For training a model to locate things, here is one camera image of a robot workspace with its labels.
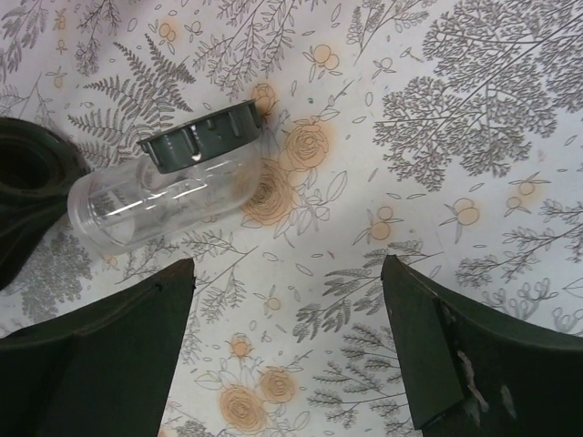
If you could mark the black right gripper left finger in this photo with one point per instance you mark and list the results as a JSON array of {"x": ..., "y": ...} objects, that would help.
[{"x": 102, "y": 370}]

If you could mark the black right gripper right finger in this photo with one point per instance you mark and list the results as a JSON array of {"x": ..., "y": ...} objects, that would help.
[{"x": 470, "y": 370}]

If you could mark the floral table mat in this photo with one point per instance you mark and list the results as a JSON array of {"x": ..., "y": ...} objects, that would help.
[{"x": 446, "y": 133}]

